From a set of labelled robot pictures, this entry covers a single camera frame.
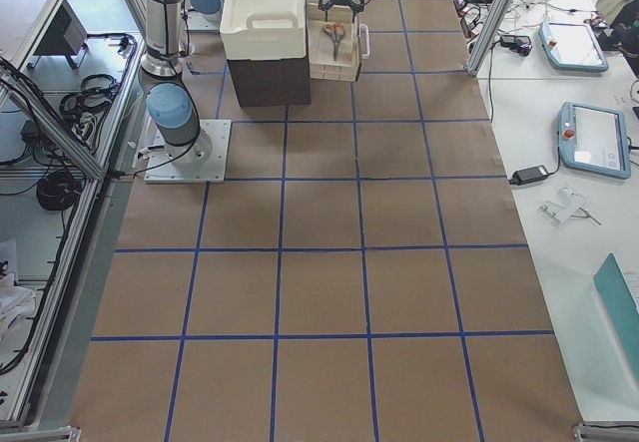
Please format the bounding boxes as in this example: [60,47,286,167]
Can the orange grey scissors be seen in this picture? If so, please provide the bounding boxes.
[322,22,345,61]

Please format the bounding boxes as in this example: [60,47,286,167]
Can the wooden drawer white handle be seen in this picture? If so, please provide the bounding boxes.
[307,2,370,82]

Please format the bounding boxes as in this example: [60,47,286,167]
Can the white plastic tray bin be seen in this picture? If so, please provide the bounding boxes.
[220,0,307,61]

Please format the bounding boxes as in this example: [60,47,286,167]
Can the dark brown wooden cabinet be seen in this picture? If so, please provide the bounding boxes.
[228,57,311,108]

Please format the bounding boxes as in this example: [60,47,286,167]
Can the blue teach pendant far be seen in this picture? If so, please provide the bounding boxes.
[538,21,609,73]

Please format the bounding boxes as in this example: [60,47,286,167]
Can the blue teach pendant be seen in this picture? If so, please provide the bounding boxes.
[538,21,609,73]
[558,102,631,180]

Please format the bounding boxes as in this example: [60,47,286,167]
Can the black power adapter brick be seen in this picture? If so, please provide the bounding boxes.
[509,165,550,186]

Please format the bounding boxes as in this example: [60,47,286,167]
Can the grey electronics box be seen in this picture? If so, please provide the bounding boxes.
[27,0,88,69]

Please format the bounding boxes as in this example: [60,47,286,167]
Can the blue teach pendant near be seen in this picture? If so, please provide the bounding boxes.
[558,102,631,180]

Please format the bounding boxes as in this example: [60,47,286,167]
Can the teal folder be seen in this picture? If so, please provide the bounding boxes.
[593,253,638,405]

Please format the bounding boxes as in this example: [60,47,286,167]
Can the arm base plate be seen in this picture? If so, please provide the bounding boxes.
[143,119,232,184]
[188,11,222,33]

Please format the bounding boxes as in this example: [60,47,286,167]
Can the aluminium frame post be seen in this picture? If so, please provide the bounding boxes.
[466,0,512,77]

